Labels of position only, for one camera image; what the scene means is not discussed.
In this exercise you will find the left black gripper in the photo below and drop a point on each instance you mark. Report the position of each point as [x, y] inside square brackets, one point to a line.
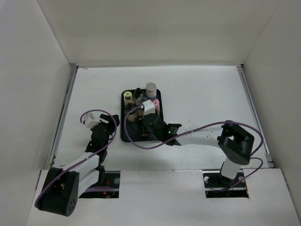
[111, 121]

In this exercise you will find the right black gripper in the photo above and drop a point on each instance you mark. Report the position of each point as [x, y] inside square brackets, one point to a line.
[144, 124]

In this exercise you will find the black cap bottle front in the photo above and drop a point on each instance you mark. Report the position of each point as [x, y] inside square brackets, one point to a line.
[133, 113]

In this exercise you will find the black cap bottle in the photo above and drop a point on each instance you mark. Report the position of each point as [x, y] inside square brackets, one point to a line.
[133, 113]
[138, 93]

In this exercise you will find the pink lid spice jar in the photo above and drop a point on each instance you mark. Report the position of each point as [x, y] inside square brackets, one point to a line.
[156, 103]

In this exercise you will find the clear top salt grinder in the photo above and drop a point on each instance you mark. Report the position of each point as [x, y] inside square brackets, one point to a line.
[139, 103]

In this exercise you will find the yellow lid spice jar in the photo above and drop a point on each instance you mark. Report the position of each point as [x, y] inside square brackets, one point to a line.
[128, 98]

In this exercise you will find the silver lid blue label shaker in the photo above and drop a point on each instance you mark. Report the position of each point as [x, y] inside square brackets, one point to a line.
[151, 90]

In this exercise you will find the purple lid spice jar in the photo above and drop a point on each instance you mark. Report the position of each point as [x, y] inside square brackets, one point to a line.
[145, 133]

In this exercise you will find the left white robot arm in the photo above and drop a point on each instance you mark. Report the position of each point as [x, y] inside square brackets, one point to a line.
[86, 177]

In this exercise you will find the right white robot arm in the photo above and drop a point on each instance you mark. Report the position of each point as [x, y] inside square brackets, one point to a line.
[235, 142]

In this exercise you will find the black plastic tray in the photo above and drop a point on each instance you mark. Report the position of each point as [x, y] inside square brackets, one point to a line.
[135, 129]

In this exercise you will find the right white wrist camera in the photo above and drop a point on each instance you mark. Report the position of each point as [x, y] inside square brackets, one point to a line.
[148, 107]

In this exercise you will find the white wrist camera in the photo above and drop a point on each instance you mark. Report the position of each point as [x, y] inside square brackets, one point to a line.
[89, 120]
[148, 107]

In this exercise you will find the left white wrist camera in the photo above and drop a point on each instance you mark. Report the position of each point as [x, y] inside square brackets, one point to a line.
[89, 120]

